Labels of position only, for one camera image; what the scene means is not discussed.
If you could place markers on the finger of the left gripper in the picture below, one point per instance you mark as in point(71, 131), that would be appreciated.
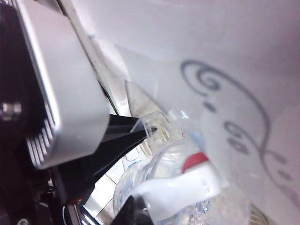
point(117, 147)
point(122, 125)

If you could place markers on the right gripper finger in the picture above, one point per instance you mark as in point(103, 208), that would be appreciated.
point(134, 213)

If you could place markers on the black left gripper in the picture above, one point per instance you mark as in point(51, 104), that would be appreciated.
point(35, 194)

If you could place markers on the clear plastic mug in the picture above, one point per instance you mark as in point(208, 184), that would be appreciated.
point(150, 168)

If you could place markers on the red hot water tap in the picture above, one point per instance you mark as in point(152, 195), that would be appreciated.
point(187, 187)

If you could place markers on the white water dispenser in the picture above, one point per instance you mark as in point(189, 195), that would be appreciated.
point(211, 47)

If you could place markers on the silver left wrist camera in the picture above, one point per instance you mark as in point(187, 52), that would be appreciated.
point(65, 93)

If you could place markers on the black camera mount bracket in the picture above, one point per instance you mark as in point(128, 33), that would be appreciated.
point(11, 70)

